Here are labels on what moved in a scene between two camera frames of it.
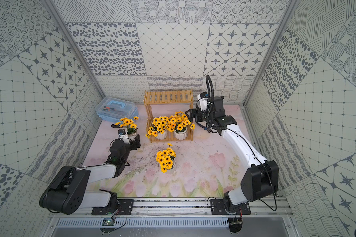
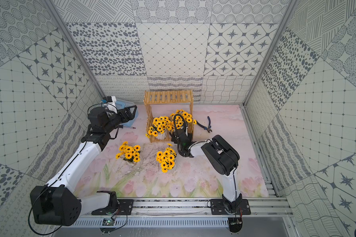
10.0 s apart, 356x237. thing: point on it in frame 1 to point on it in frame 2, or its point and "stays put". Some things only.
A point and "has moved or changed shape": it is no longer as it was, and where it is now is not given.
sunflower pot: x=166 y=159 stays put
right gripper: x=197 y=111 to x=173 y=138
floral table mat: x=208 y=165 stays put
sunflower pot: x=130 y=124 has moved or changed shape
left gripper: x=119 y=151 to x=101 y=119
